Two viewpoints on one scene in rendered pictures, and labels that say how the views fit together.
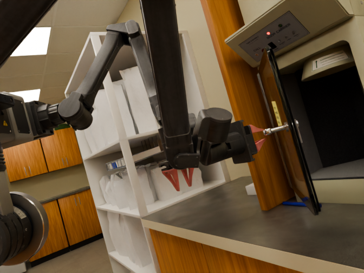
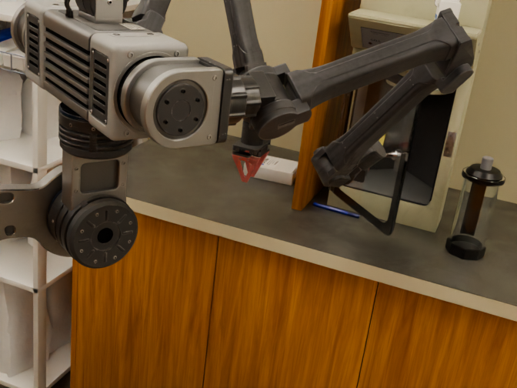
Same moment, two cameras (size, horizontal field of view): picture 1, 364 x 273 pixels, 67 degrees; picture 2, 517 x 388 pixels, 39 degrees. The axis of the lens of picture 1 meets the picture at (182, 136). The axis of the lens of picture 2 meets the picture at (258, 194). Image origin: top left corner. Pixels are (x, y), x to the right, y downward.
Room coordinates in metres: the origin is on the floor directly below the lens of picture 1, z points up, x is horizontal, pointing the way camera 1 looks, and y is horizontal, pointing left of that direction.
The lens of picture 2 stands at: (-0.46, 1.09, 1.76)
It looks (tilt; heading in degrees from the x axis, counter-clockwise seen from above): 23 degrees down; 321
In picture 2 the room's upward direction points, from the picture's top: 7 degrees clockwise
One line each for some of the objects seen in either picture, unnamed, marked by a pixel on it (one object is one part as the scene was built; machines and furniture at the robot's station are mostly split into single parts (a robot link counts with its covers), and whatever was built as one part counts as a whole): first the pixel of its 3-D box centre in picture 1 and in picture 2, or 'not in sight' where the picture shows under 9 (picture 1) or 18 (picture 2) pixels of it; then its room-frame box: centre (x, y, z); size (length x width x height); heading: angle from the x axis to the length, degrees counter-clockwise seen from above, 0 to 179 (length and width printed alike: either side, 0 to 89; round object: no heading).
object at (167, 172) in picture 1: (177, 175); (248, 162); (0.86, 0.05, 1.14); 0.07 x 0.07 x 0.09; 32
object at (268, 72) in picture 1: (282, 130); (371, 144); (0.76, -0.27, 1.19); 0.30 x 0.01 x 0.40; 168
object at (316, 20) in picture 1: (279, 29); (411, 40); (0.76, -0.34, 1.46); 0.32 x 0.11 x 0.10; 32
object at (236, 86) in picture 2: not in sight; (228, 98); (0.45, 0.43, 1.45); 0.09 x 0.08 x 0.12; 179
